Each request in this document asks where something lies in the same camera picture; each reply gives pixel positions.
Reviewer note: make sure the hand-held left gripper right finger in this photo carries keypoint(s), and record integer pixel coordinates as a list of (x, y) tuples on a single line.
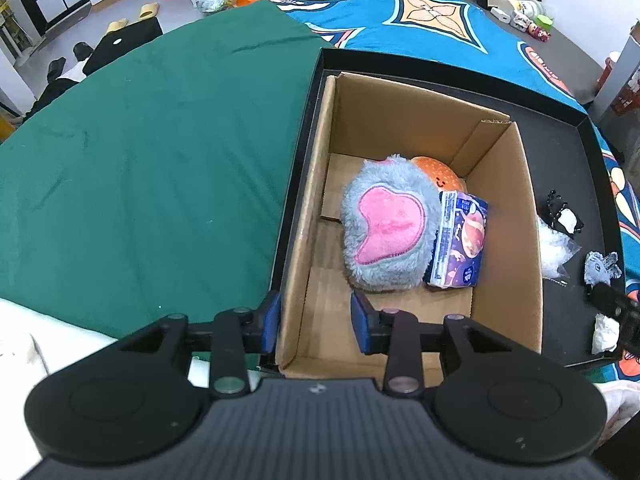
[(361, 322)]

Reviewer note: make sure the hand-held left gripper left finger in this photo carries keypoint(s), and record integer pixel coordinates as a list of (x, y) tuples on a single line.
[(271, 322)]

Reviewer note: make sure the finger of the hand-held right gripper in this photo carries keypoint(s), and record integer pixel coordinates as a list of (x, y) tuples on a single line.
[(631, 337), (612, 300)]

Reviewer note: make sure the white tissue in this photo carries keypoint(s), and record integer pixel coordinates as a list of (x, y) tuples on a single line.
[(604, 335)]

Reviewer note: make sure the small grey plush toy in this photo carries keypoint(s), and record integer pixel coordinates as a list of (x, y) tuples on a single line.
[(600, 267)]

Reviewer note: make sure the clear bag white stuffing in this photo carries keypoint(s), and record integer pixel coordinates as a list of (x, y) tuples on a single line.
[(552, 250)]

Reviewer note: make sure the black white small toy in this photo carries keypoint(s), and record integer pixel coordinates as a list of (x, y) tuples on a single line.
[(565, 215)]

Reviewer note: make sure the grey pink plush toy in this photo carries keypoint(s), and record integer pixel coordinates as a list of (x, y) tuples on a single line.
[(390, 225)]

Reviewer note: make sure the brown cardboard box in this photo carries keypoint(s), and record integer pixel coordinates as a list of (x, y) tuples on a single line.
[(510, 260)]

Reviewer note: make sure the purple snack packet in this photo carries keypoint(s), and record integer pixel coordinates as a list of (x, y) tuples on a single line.
[(457, 240)]

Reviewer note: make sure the black tray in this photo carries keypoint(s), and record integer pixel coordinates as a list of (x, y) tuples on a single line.
[(560, 150)]

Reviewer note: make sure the hamburger squishy toy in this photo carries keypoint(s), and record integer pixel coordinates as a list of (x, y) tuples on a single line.
[(440, 172)]

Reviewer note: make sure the green bed sheet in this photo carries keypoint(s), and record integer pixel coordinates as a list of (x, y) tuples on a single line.
[(150, 170)]

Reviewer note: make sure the red basket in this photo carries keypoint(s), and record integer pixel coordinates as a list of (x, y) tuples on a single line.
[(625, 102)]

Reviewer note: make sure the grey desk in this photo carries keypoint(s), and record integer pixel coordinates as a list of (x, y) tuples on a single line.
[(620, 75)]

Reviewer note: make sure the white fleece cloth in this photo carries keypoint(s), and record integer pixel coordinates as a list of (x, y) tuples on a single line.
[(30, 390)]

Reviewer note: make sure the small red figurines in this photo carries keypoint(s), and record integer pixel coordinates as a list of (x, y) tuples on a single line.
[(532, 29)]

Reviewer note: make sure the green cup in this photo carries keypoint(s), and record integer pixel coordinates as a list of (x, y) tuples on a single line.
[(544, 21)]

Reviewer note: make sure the white charger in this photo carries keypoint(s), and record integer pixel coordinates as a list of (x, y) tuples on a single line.
[(500, 13)]

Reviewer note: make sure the blue patterned blanket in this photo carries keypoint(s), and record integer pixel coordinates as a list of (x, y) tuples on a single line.
[(425, 15)]

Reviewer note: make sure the black white clothing pile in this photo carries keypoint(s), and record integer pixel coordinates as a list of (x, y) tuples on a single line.
[(60, 85)]

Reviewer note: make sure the black slipper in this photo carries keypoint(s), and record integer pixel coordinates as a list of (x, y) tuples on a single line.
[(82, 51), (56, 69)]

